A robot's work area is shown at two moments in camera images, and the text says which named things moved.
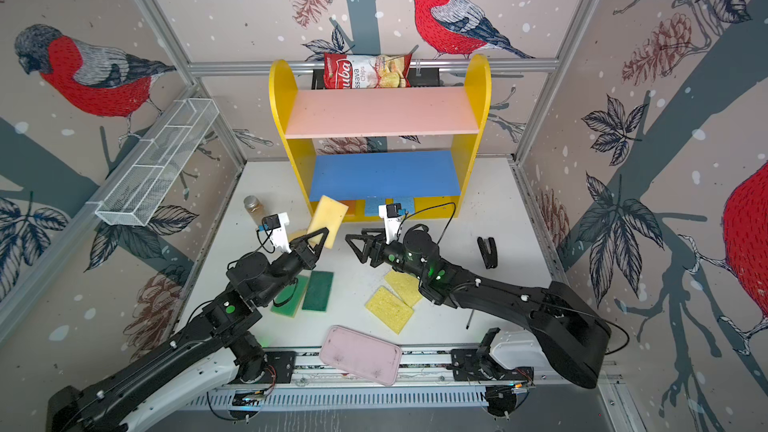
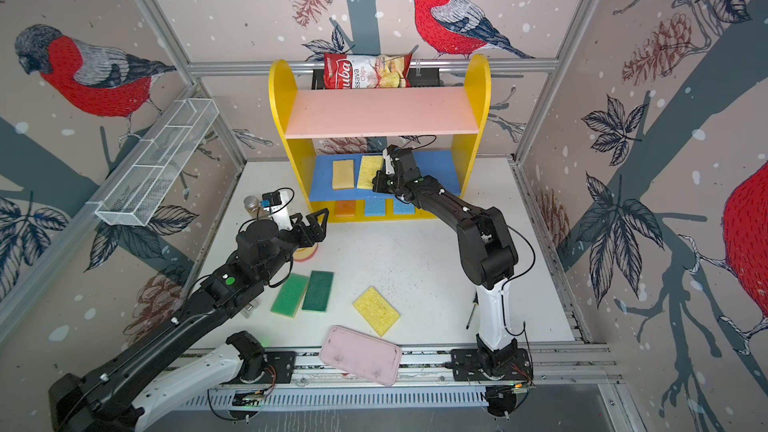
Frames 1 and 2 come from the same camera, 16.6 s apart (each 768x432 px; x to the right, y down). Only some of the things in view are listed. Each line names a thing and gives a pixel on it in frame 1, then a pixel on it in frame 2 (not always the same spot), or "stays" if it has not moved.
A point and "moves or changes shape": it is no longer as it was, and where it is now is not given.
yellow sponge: x=389 y=308 moves or changes shape
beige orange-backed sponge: x=329 y=214 -> x=342 y=174
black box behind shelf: x=419 y=77 stays
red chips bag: x=344 y=71 stays
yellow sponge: x=405 y=285 -> x=370 y=165
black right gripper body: x=397 y=257 -> x=388 y=184
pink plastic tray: x=362 y=355 stays
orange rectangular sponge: x=352 y=207 stays
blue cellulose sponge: x=372 y=205 stays
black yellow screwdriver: x=467 y=326 stays
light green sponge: x=291 y=308 stays
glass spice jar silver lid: x=256 y=209 stays
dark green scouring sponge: x=318 y=291 stays
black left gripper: x=306 y=254 -> x=318 y=232
